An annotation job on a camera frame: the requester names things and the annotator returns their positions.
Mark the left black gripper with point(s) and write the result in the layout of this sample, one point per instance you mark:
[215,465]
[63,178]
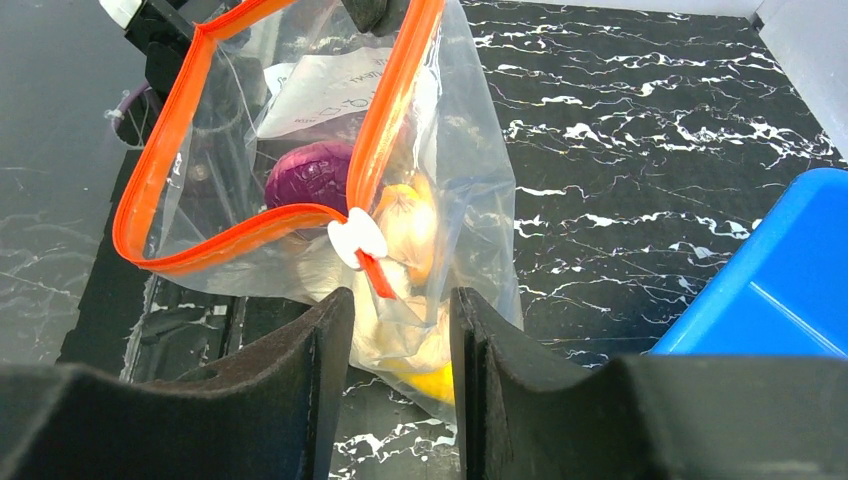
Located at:
[163,30]

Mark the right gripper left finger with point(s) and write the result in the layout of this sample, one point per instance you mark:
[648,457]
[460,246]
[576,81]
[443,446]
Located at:
[267,411]

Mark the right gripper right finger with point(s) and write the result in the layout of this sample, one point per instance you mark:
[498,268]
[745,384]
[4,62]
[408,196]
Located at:
[524,412]

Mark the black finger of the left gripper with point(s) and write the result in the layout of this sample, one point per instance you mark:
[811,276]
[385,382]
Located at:
[378,17]

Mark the clear zip top bag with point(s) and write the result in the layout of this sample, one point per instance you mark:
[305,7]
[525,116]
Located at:
[269,76]

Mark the purple onion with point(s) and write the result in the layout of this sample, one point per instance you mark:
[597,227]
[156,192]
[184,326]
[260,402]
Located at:
[314,173]

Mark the blue plastic bin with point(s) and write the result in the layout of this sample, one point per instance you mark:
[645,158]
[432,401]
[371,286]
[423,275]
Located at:
[784,292]

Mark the white mushroom piece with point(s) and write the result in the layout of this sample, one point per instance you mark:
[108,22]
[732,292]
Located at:
[316,271]

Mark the yellow mango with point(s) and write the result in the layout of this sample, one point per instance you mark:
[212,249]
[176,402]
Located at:
[437,384]

